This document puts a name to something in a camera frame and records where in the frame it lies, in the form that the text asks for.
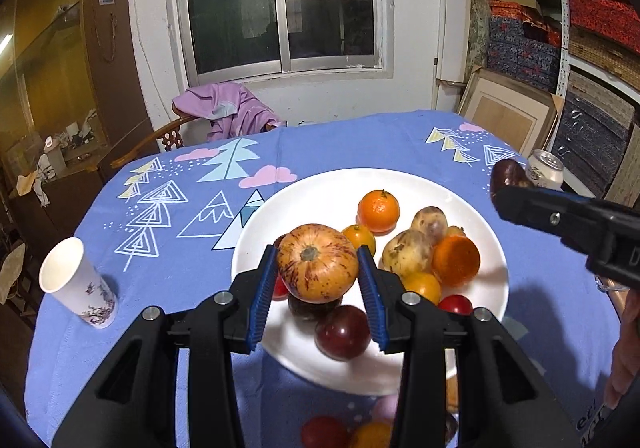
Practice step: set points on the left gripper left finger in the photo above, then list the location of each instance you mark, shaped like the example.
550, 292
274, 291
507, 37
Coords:
130, 401

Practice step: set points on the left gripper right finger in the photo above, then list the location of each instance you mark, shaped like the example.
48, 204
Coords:
503, 399

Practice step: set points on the dark purple mangosteen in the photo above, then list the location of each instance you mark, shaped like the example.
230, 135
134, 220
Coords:
506, 173
311, 312

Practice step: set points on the orange tangerine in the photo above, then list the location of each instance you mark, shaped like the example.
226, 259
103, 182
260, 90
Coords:
379, 211
455, 261

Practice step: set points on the striped orange passion fruit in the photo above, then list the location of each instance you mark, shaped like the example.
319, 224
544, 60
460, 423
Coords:
317, 263
452, 395

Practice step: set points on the person's right hand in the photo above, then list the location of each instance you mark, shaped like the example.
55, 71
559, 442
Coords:
626, 353

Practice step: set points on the white beverage can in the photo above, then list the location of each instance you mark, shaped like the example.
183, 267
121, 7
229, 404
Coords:
545, 170

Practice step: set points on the dark purple plum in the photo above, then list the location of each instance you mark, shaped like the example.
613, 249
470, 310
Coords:
344, 334
385, 408

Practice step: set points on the large smooth orange fruit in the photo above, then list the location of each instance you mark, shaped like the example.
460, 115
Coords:
424, 284

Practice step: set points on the framed wooden board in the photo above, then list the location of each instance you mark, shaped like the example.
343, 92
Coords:
519, 114

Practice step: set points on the floral paper cup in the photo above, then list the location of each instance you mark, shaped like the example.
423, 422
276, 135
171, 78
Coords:
68, 275

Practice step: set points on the yellow brown spotted fruit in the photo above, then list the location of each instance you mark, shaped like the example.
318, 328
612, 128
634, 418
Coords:
408, 253

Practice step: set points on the blue patterned tablecloth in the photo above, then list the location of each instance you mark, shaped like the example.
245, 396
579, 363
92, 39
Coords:
163, 230

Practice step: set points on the dark brown mangosteen on plate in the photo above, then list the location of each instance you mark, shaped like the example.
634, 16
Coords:
278, 241

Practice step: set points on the small orange fruit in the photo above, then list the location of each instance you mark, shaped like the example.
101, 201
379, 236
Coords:
360, 235

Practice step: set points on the shelf with patterned boxes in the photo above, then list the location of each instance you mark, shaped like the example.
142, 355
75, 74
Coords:
586, 54

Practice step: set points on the white oval plate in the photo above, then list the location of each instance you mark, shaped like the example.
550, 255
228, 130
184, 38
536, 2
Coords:
331, 198

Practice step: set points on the wooden chair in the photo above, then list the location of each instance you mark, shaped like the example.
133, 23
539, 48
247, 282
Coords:
166, 138

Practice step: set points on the pink purple cloth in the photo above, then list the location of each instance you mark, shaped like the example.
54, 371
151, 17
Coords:
232, 110

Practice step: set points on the brown wooden cabinet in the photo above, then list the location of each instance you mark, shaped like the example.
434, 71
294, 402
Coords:
64, 63

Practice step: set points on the aluminium sliding window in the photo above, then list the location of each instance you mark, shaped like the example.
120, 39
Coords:
233, 40

